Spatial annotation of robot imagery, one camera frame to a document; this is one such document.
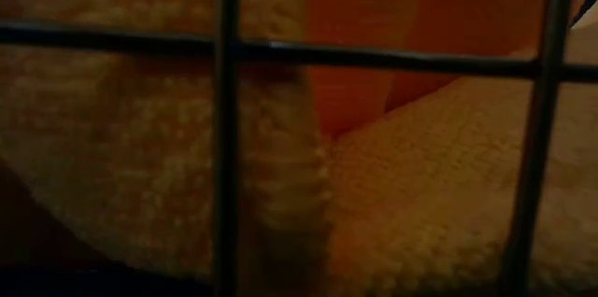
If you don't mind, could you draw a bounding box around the rectangular metal wire basket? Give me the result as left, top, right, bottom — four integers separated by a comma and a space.
0, 0, 598, 297

